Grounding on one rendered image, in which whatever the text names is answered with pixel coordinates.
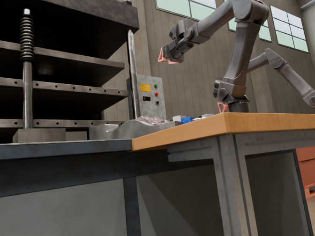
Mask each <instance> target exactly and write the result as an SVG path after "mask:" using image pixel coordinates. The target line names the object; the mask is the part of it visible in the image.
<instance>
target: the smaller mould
mask: <svg viewBox="0 0 315 236"><path fill-rule="evenodd" d="M57 141H66V129H65V128H46V129H18V130H17V132H16V133H15V135H14V136H13V143H33V142H57Z"/></svg>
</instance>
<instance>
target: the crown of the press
mask: <svg viewBox="0 0 315 236"><path fill-rule="evenodd" d="M23 9H29V10H30V11H31V12H32V16H33V17H34V18H35V21H34V26H33V27H34V32H33V33H34V46H35V47H40V48H45V49H50V50H56V51H61V52H68V53H73V54H79V55H84V56H89V57H95V58H100V59H106V60H108V59H109V58H110V57H111V56H112V55H113V54H114V53H115V52H116V51H117V50H118V49H119V48H120V47H121V46H122V45H123V44H124V43H125V42H126V29H132V30H133V34H135V33H136V32H137V31H138V30H139V19H138V9H137V8H136V7H134V6H132V2H130V1H128V0H126V1H123V2H120V1H117V0H0V40H1V41H6V42H12V43H17V44H20V42H21V41H20V39H21V38H20V29H21V28H20V23H21V22H20V19H19V15H21V14H22V10H23ZM37 77H38V78H39V79H42V80H51V79H53V78H54V71H53V70H50V69H39V70H37Z"/></svg>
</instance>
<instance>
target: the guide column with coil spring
mask: <svg viewBox="0 0 315 236"><path fill-rule="evenodd" d="M22 14H29V15H32V12H31V11H30V10H29V9H23V10H22ZM22 21H30V22H32V21H31V20H29V19H24V20H22ZM22 24H30V25H32V24H31V23H29V22H24V23H22ZM23 27H30V28H32V27H31V26H28V25H24V26H22V28H23ZM23 30H30V31H32V30H31V29H22V31H23ZM24 33H29V34H32V33H31V32H23V33H22V34H24ZM22 37H31V38H32V36H30V35H23V36H22ZM22 40H31V41H32V39H30V38H23V39H22ZM23 43H30V44H32V42H29V41H24V42H22V44H23ZM30 44H24V45H22V46H30V47H32V45H30ZM26 49H27V50H32V48H23V50H26ZM26 52H28V53H32V52H31V51H23V53H26ZM22 56H32V55H30V54H24V55H22ZM22 126H23V129H33V69H32V62H30V61H23V62H22Z"/></svg>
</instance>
